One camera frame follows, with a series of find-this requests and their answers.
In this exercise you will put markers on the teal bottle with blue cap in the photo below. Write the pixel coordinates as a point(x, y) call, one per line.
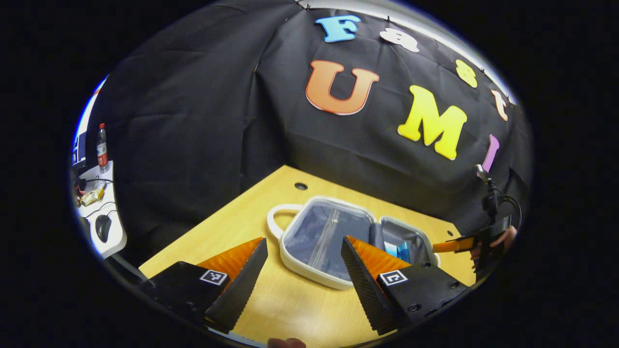
point(403, 251)

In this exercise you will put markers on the red label water bottle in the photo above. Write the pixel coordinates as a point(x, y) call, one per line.
point(102, 150)

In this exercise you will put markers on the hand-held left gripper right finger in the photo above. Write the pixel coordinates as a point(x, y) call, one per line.
point(362, 285)

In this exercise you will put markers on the black backdrop cloth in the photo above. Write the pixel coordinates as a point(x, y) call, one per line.
point(203, 125)

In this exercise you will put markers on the yellow snack packet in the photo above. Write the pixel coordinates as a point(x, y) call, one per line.
point(92, 196)

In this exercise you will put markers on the pale teal cosmetic tube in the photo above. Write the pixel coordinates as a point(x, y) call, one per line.
point(390, 249)

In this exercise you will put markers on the black computer mouse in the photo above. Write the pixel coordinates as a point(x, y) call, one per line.
point(103, 228)

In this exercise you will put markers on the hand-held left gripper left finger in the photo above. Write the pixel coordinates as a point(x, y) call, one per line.
point(244, 285)

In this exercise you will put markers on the small white suitcase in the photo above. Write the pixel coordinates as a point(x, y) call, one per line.
point(319, 237)

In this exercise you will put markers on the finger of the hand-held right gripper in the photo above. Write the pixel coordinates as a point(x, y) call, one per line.
point(454, 245)

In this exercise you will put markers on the white side table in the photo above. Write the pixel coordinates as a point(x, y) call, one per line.
point(113, 237)

